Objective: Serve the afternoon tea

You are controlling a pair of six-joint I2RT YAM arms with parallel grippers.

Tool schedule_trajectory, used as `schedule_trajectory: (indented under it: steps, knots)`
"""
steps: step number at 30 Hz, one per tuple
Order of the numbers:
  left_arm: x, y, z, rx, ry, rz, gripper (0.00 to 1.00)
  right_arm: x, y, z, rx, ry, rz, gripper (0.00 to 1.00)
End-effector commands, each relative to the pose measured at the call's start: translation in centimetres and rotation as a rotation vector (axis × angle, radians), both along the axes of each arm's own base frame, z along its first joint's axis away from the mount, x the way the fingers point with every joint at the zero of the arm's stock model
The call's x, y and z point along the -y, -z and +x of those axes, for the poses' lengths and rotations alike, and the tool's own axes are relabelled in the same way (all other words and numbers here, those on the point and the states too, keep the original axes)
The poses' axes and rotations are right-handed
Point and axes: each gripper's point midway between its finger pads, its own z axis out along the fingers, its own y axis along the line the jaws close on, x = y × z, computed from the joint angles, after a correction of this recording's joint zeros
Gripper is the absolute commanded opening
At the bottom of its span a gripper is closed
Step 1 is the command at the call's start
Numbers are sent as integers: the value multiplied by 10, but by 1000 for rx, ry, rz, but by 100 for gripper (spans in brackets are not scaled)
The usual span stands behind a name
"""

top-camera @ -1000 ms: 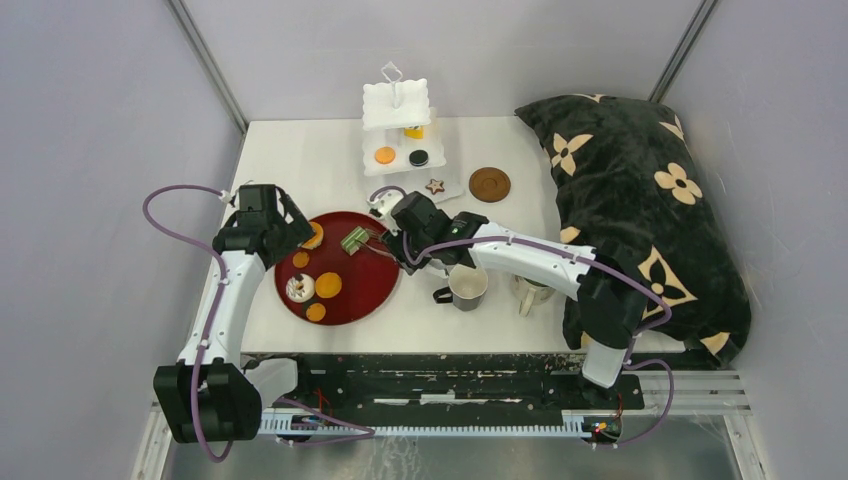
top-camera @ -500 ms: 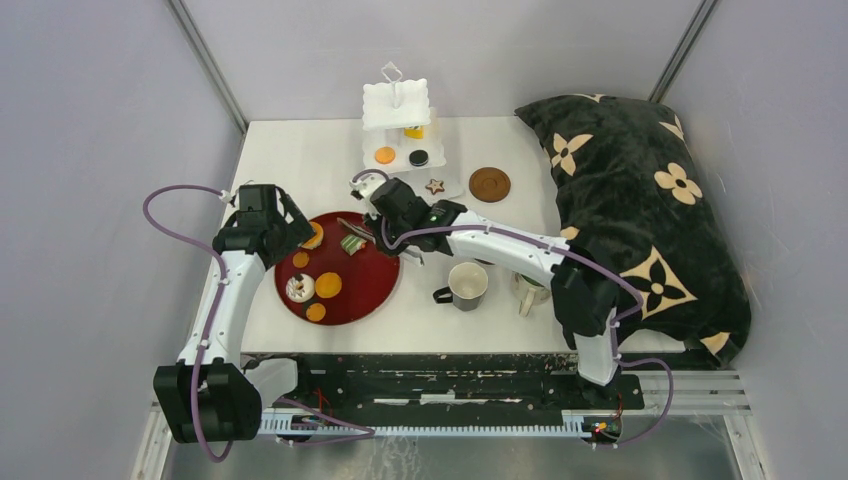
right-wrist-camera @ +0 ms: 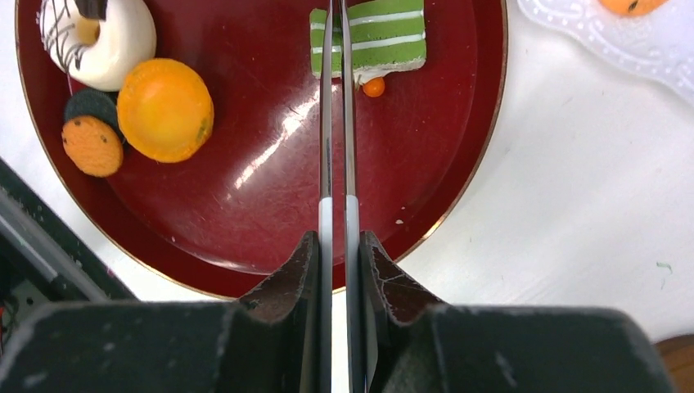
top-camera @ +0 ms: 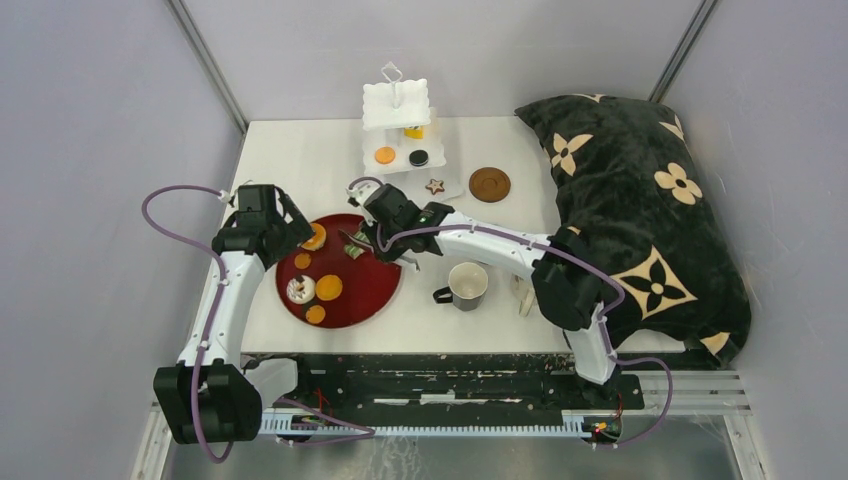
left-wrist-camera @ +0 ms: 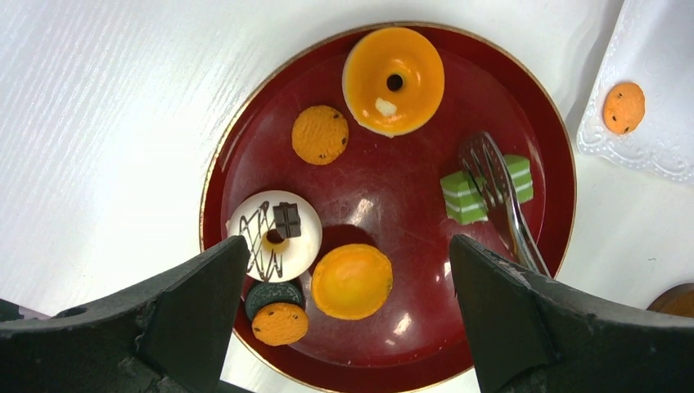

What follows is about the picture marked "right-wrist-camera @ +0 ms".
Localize near brown wooden coaster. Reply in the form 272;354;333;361
656;334;694;393

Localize white chocolate-drizzled donut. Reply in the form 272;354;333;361
37;1;157;92

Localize large orange egg tart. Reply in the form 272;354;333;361
116;58;214;164

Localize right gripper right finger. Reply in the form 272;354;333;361
358;231;676;392

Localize green striped cake slice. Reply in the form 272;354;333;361
309;0;428;87

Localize small chip cookie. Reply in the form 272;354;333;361
599;0;668;16

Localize metal serving tongs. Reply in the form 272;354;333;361
318;1;367;392

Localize chocolate chip cookie lower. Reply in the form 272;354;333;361
61;115;124;178

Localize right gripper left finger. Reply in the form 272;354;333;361
1;231;320;392

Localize white three-tier dessert stand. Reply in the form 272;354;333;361
517;1;693;105

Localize dark red round tray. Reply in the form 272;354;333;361
16;1;507;297

